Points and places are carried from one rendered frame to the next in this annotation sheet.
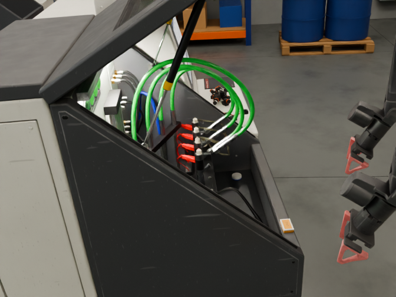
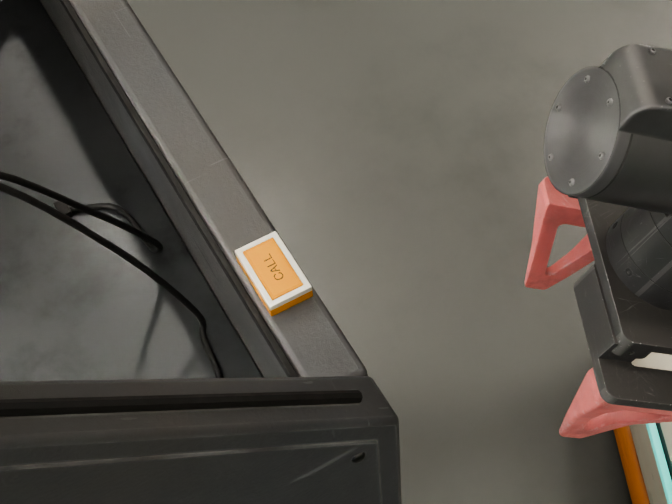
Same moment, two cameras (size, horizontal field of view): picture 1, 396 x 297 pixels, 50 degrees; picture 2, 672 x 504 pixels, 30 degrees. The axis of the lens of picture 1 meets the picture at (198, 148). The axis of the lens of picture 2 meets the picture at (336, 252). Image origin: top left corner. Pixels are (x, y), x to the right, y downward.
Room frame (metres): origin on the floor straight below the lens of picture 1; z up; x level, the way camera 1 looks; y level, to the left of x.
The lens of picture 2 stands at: (0.56, -0.11, 1.62)
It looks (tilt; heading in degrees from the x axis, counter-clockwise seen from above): 56 degrees down; 337
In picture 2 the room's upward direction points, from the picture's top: 6 degrees counter-clockwise
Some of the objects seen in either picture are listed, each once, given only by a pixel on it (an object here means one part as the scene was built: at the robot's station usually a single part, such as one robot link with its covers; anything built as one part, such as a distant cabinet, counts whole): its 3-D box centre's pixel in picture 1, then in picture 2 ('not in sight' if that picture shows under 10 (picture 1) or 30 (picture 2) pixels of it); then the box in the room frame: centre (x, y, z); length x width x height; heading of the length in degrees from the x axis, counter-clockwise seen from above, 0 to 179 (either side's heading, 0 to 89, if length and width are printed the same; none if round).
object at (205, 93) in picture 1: (223, 104); not in sight; (1.90, -0.14, 0.97); 0.70 x 0.22 x 0.03; 1
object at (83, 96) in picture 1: (99, 62); not in sight; (1.19, 0.26, 1.43); 0.54 x 0.03 x 0.02; 1
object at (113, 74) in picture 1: (121, 102); not in sight; (1.43, 0.27, 1.20); 0.13 x 0.03 x 0.31; 1
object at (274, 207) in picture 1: (270, 204); (153, 130); (1.20, -0.24, 0.87); 0.62 x 0.04 x 0.16; 1
